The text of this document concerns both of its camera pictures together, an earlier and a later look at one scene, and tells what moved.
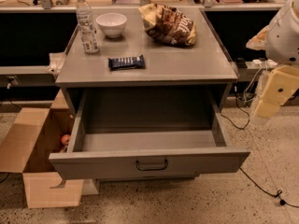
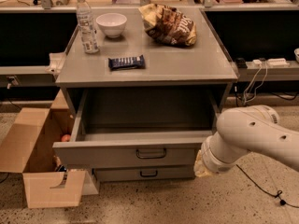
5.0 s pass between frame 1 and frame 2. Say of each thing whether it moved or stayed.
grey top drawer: moved
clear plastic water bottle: stayed
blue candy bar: stayed
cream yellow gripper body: moved
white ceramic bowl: stayed
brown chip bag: stayed
